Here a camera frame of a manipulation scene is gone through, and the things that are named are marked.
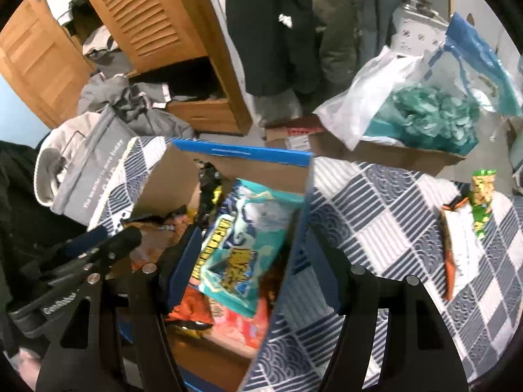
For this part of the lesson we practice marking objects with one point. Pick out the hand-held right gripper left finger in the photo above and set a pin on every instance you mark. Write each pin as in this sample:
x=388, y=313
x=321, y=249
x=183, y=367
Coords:
x=186, y=269

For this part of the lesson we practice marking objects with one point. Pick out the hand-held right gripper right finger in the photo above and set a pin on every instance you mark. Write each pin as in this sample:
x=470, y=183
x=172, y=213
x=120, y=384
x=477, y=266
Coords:
x=322, y=269

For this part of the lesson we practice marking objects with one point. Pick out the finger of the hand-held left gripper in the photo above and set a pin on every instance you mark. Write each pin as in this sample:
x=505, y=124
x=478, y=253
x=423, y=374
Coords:
x=124, y=239
x=86, y=241

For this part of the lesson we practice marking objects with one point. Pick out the dark orange snack packet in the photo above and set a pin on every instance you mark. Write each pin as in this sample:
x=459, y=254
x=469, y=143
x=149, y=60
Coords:
x=159, y=232

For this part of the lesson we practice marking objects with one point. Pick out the blue-edged cardboard box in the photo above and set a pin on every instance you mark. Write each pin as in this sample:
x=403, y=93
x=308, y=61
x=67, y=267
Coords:
x=163, y=188

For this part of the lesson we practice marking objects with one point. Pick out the teal snack packet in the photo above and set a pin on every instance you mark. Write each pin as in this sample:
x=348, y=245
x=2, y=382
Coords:
x=245, y=232

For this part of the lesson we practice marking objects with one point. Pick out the black snack packet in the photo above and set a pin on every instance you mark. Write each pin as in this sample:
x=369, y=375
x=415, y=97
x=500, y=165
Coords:
x=210, y=196

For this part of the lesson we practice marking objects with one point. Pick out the red snack packet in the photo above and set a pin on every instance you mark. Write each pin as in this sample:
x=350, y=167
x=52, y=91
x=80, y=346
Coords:
x=241, y=326

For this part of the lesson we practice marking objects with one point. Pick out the person's left hand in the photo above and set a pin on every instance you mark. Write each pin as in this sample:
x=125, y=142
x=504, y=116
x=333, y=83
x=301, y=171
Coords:
x=24, y=363

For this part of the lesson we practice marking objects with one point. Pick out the person's dark jacket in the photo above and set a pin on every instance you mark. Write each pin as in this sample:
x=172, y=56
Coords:
x=24, y=212

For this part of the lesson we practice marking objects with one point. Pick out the grey tote bag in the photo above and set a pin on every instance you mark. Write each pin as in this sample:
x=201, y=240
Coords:
x=94, y=163

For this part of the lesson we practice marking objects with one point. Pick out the blue white patterned tablecloth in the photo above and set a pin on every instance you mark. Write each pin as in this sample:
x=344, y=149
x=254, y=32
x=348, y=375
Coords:
x=388, y=220

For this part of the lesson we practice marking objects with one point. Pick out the light grey garment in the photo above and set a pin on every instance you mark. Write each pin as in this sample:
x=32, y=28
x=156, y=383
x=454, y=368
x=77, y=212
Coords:
x=49, y=159

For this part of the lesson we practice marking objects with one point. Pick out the grey clothing pile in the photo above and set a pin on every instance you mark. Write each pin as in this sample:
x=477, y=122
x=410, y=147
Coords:
x=163, y=122

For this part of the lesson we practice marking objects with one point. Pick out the brown cardboard box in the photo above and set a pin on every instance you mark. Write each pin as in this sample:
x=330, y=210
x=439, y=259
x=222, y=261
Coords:
x=367, y=155

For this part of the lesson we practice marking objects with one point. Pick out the white orange snack packet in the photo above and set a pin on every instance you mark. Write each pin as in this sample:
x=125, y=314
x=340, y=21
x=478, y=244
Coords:
x=465, y=249

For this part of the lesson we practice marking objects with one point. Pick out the green snack packet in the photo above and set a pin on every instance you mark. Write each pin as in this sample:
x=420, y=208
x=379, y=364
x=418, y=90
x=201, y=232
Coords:
x=482, y=204

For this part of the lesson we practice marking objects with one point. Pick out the teal crumpled plastic bag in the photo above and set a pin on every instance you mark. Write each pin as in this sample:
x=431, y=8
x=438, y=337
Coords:
x=425, y=118

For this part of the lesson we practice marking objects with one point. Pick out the white plastic bag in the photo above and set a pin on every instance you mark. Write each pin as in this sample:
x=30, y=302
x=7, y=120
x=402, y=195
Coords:
x=367, y=90

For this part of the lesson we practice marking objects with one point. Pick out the grey white clothes pile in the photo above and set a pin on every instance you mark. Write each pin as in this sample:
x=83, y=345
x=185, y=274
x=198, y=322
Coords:
x=102, y=53

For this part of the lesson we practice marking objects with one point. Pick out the wooden wardrobe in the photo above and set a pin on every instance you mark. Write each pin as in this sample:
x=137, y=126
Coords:
x=155, y=16

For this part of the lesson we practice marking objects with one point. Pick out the olive hanging jacket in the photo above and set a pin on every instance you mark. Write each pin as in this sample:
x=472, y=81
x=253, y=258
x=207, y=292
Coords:
x=339, y=28

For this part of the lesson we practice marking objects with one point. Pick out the black hanging jacket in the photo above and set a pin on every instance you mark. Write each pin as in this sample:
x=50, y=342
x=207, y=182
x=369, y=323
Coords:
x=269, y=28

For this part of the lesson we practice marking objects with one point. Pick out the white patterned appliance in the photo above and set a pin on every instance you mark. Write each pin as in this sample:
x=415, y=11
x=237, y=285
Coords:
x=412, y=32

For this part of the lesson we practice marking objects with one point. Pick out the blue plastic bag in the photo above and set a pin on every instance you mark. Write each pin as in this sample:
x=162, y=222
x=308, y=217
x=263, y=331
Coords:
x=478, y=57

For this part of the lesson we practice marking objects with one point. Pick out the grey hanging coat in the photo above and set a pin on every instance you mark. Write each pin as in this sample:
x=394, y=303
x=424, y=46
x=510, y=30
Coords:
x=380, y=8

